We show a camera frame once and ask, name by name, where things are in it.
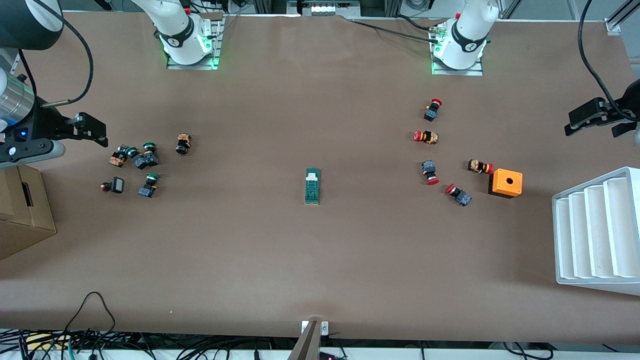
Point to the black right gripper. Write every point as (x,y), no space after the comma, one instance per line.
(44,123)

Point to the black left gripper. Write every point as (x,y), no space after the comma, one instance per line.
(628,104)

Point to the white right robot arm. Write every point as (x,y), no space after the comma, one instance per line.
(185,40)

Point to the green pushbutton blue base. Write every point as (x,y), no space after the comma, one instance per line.
(149,186)
(137,160)
(150,155)

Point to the brown cardboard box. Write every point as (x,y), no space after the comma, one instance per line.
(25,220)

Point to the white stepped tray rack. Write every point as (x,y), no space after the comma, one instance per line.
(595,235)

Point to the red mushroom button orange base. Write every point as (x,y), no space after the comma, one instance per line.
(426,137)
(480,166)

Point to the red mushroom button blue base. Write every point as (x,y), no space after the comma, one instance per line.
(432,111)
(459,195)
(430,171)

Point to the black device white lights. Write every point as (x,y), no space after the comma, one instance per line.
(322,7)

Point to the black power supply box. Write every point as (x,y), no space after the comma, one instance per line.
(330,356)

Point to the aluminium frame rail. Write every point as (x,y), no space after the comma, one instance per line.
(620,20)

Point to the orange button enclosure box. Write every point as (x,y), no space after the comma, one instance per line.
(506,184)

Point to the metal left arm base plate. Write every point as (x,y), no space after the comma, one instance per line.
(475,70)

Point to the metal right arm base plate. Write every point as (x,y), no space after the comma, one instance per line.
(212,47)

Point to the aluminium camera post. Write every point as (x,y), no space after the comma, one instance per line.
(307,345)

